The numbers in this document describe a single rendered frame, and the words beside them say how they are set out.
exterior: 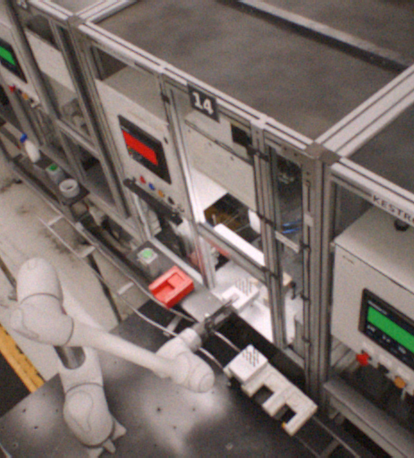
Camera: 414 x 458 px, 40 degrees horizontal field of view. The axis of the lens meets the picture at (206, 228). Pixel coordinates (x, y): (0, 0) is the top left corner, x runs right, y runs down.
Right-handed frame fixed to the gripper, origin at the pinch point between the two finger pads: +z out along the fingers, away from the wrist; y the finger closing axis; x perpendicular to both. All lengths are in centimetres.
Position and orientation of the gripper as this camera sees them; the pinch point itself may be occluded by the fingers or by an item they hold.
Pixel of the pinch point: (232, 302)
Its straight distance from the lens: 232.0
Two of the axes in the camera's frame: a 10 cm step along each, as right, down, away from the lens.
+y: -1.6, -6.4, -7.5
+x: -6.6, -5.0, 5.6
